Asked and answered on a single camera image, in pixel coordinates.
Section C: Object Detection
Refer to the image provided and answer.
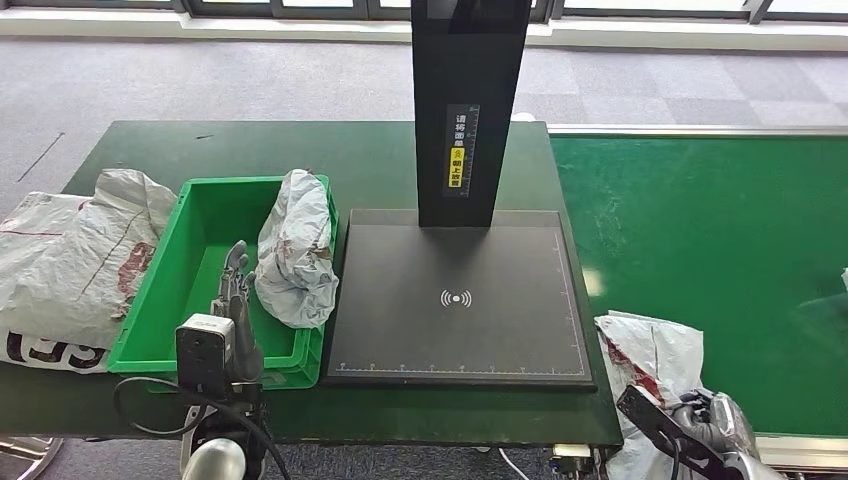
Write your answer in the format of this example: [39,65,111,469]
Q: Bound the dark green table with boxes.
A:
[0,119,624,446]

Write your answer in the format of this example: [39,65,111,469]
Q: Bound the thin white cable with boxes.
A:
[496,447,531,480]

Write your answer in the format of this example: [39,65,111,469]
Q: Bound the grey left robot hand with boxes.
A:
[211,240,265,384]

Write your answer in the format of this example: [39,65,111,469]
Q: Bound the green plastic crate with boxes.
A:
[105,174,340,392]

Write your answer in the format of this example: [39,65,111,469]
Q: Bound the large white woven sack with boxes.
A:
[0,167,179,376]

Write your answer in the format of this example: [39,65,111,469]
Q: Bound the yellow black label sticker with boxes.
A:
[442,103,481,199]

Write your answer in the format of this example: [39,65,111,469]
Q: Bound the plain grey parcel bag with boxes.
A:
[254,168,340,331]

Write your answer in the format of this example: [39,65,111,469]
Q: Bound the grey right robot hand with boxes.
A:
[672,389,760,458]

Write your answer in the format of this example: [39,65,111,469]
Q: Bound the green conveyor belt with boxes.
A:
[548,135,848,439]

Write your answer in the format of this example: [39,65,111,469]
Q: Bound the black inbound scanner machine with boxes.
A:
[321,0,596,392]

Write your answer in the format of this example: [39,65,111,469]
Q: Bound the white parcel with red print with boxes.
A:
[594,309,730,480]

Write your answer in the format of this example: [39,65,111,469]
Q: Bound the dark window frame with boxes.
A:
[0,0,848,25]

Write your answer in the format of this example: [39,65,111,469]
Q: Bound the white window sill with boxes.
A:
[0,5,848,53]

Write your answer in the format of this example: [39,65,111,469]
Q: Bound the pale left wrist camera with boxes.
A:
[175,313,236,399]

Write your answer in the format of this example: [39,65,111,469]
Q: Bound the metal chair base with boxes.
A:
[0,435,64,480]

